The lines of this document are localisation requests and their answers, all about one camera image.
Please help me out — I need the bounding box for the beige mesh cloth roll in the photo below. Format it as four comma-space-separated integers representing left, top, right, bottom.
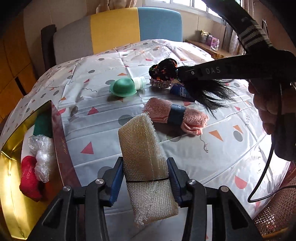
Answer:
118, 113, 179, 225

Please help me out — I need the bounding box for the pink towel with blue band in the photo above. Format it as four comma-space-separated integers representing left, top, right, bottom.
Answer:
143, 97, 209, 136

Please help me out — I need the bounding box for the blue tissue pack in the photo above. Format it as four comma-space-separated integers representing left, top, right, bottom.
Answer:
170, 83, 195, 102

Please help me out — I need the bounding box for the green hat shaped bottle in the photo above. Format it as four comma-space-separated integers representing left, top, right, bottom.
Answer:
109, 77, 147, 97

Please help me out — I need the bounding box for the person's right hand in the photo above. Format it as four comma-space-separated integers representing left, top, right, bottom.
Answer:
248, 82, 278, 135

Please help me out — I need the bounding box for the gold tin box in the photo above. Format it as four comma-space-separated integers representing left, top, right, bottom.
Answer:
1, 101, 81, 240

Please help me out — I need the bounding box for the wicker chair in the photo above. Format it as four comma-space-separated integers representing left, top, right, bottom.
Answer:
254, 188, 295, 240

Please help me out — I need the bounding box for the red fuzzy sock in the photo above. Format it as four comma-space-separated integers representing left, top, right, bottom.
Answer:
19, 156, 44, 202

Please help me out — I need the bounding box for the wooden side shelf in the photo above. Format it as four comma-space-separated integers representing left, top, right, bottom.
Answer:
185, 40, 232, 60

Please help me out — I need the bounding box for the clear plastic bag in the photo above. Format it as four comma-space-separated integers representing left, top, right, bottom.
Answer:
28, 135, 56, 183

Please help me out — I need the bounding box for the green scouring pad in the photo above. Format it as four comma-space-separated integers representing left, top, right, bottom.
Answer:
33, 113, 53, 138

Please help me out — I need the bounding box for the grey yellow blue headboard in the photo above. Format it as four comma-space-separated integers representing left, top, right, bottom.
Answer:
53, 7, 183, 64

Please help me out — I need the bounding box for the beige curtain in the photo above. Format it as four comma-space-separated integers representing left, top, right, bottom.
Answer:
96, 0, 143, 13

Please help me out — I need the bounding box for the black rolled mat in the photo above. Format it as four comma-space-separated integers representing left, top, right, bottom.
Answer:
41, 25, 57, 71

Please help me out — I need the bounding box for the black cable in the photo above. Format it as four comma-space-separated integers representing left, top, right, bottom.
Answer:
247, 83, 287, 203

